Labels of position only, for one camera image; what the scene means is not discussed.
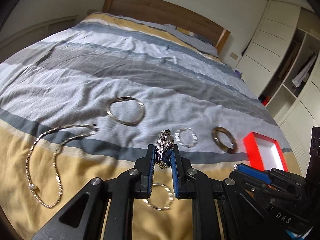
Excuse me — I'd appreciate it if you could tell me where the wooden headboard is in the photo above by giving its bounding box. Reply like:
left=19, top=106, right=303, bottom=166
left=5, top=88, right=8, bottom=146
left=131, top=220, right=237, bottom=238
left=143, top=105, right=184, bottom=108
left=102, top=0, right=230, bottom=53

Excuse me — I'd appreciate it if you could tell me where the striped blue yellow duvet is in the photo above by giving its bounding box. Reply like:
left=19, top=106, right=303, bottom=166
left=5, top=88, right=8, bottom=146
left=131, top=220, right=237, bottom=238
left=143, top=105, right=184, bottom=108
left=1, top=13, right=300, bottom=239

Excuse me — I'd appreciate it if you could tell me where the clear crystal bead bracelet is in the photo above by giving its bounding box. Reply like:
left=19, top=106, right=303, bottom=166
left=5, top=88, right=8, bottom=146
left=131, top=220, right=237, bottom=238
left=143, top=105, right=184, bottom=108
left=142, top=182, right=174, bottom=211

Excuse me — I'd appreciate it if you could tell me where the silver rope chain necklace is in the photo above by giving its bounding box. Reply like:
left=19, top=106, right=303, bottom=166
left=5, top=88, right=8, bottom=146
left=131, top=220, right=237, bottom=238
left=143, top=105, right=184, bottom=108
left=25, top=123, right=99, bottom=209

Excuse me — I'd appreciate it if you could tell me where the red gift box white interior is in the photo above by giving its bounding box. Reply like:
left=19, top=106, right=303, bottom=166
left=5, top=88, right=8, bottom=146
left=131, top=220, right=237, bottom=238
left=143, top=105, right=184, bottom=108
left=243, top=132, right=288, bottom=172

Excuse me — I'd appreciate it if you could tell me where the white wardrobe with shelves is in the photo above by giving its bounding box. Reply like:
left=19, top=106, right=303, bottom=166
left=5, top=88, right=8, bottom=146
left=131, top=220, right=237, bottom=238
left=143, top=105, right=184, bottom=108
left=237, top=0, right=319, bottom=174

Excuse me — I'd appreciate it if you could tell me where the silver link watch bracelet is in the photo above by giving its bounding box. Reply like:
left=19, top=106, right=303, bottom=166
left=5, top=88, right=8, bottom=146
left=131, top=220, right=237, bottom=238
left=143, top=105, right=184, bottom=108
left=154, top=129, right=175, bottom=170

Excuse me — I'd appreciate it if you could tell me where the beige wall switch plate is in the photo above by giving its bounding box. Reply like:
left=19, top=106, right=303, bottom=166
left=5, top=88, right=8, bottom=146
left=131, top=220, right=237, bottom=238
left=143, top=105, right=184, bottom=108
left=229, top=53, right=238, bottom=60

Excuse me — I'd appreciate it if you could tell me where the hanging striped shirt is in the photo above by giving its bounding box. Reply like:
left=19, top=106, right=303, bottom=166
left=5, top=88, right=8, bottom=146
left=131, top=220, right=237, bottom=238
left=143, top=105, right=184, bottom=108
left=291, top=53, right=318, bottom=88

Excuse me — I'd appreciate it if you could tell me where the large thin silver bangle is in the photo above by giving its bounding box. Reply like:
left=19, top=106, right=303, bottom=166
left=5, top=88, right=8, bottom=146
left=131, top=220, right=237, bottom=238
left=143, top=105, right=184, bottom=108
left=106, top=96, right=145, bottom=126

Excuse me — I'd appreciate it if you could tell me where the brown horn bangle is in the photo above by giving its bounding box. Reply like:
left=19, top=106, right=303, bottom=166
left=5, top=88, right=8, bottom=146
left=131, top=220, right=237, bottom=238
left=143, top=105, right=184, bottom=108
left=212, top=126, right=238, bottom=154

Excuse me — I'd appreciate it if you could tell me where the grey blue pillow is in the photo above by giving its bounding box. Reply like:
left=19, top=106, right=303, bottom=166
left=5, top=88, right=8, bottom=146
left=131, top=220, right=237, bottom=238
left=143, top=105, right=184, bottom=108
left=163, top=24, right=219, bottom=57

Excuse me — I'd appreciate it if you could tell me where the red object on wardrobe floor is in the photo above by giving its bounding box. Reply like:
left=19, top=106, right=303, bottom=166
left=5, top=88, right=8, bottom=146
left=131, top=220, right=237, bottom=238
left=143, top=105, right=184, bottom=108
left=262, top=96, right=271, bottom=106

